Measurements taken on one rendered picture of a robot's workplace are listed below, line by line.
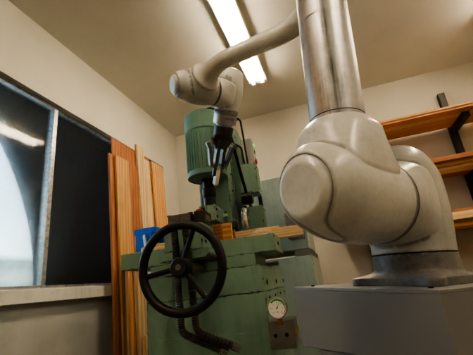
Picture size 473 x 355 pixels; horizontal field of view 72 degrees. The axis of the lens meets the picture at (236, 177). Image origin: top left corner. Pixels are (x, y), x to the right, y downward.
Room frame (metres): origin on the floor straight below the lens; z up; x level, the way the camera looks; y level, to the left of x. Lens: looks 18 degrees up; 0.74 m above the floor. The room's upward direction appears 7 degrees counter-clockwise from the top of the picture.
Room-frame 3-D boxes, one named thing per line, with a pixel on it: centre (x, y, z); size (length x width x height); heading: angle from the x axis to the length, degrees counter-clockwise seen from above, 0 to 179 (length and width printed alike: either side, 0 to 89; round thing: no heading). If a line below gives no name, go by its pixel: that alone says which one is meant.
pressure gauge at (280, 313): (1.10, -0.08, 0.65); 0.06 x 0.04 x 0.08; 77
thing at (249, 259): (1.30, 0.14, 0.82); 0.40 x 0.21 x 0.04; 77
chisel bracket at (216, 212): (1.38, 0.12, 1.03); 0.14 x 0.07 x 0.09; 167
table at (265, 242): (1.26, 0.17, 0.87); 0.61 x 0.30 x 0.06; 77
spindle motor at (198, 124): (1.36, 0.13, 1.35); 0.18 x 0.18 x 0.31
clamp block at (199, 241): (1.18, 0.19, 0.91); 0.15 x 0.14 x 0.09; 77
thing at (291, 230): (1.34, 0.04, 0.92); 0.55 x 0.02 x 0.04; 77
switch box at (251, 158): (1.64, -0.08, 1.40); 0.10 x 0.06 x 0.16; 167
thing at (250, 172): (1.54, -0.07, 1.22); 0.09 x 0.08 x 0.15; 167
